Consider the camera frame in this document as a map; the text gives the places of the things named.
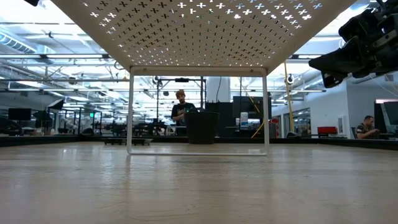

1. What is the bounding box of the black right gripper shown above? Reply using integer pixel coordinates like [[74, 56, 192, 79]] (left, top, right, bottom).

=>
[[308, 0, 398, 89]]

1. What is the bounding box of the black computer monitor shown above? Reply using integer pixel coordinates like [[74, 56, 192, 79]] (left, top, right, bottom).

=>
[[374, 99, 398, 135], [7, 108, 32, 121]]

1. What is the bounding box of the person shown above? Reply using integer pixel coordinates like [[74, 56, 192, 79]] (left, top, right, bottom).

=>
[[170, 89, 197, 136], [355, 115, 381, 139]]

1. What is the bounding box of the red storage box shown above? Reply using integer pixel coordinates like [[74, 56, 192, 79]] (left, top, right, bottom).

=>
[[317, 126, 338, 135]]

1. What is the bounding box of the black cabinet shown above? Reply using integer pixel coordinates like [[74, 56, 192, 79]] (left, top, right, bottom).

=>
[[205, 95, 272, 138]]

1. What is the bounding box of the white perforated metal shelf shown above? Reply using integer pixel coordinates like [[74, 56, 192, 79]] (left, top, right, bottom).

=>
[[51, 0, 357, 156]]

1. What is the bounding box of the yellow hanging cable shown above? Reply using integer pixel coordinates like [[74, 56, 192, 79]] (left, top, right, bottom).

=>
[[283, 62, 295, 134]]

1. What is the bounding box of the black aluminium table frame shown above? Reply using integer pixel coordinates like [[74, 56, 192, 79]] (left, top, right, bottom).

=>
[[0, 134, 398, 151]]

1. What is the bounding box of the black background rig frame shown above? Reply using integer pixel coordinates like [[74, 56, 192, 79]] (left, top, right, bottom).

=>
[[155, 77, 208, 138]]

